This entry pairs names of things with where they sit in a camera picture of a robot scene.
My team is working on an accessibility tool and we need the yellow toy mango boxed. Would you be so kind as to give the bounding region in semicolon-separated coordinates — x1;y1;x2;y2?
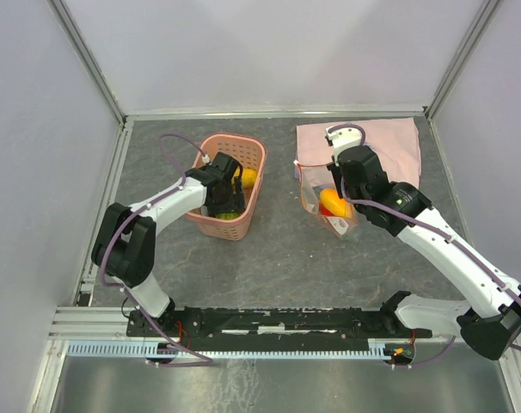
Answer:
233;168;258;189

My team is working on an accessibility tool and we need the clear zip top bag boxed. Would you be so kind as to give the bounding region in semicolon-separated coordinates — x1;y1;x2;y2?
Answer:
294;160;358;237

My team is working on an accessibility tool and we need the orange toy fruit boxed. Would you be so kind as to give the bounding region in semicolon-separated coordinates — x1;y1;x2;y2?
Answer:
319;188;353;219

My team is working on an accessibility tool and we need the green custard apple toy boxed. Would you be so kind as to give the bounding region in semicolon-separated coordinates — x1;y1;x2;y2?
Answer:
215;211;242;220

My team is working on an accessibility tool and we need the pink plastic perforated basket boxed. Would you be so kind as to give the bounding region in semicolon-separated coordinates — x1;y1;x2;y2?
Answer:
184;133;267;241

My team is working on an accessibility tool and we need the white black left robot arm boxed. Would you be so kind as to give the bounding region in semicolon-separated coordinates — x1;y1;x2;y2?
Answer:
91;151;245;336

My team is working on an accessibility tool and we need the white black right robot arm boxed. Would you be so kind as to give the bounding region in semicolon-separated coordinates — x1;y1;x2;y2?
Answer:
328;145;521;361

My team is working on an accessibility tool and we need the pink embroidered cloth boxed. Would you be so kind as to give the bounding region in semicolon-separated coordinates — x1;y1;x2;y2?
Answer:
296;118;421;188

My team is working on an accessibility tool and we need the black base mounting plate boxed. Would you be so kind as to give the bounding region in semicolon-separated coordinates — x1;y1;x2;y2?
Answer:
126;305;433;352

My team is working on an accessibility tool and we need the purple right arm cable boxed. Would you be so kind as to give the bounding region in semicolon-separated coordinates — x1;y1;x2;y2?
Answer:
327;122;521;367

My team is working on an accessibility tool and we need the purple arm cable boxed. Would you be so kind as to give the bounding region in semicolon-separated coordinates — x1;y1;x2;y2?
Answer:
327;122;521;367
99;133;217;367

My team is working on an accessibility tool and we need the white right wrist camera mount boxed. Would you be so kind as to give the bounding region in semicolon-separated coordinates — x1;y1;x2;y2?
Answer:
325;123;366;158

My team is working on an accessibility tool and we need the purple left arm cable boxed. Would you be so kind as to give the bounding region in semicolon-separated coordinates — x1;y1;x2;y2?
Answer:
99;133;217;367

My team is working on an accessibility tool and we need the aluminium frame rail front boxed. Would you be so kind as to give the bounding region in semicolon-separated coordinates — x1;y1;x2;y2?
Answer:
49;305;519;343

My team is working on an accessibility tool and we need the light blue cable duct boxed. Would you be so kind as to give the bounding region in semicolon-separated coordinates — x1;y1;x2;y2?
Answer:
65;339;393;358

